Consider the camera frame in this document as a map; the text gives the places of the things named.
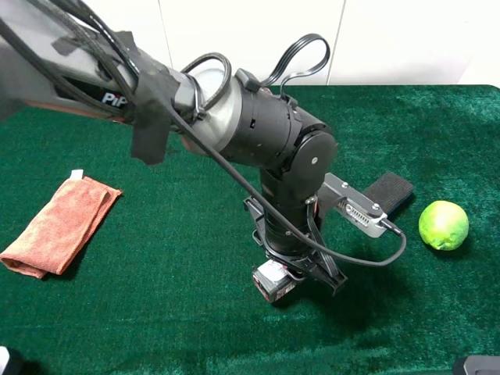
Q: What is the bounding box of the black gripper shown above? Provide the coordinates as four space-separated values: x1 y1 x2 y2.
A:
256 166 348 295

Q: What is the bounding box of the small red black box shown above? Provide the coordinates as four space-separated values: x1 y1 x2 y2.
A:
252 259 298 303

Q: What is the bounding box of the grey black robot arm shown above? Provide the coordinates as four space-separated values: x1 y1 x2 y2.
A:
1 1 346 301

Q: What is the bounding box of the black object bottom right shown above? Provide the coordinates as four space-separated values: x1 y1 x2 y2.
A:
452 355 500 375

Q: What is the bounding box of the black white object bottom left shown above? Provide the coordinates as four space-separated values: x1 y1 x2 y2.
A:
0 346 23 375

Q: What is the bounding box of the black blue whiteboard eraser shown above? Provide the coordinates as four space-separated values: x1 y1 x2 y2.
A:
363 172 413 216

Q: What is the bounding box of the green lime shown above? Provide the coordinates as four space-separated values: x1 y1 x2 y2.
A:
418 200 470 252

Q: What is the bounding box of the green felt table mat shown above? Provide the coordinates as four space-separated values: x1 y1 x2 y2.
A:
1 86 499 374

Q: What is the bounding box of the orange folded cloth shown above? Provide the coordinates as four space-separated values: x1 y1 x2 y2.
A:
1 170 122 279

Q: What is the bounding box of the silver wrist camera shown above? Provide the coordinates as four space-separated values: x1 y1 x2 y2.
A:
318 173 388 238

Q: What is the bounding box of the black camera cable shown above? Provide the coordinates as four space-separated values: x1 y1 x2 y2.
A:
167 109 408 269

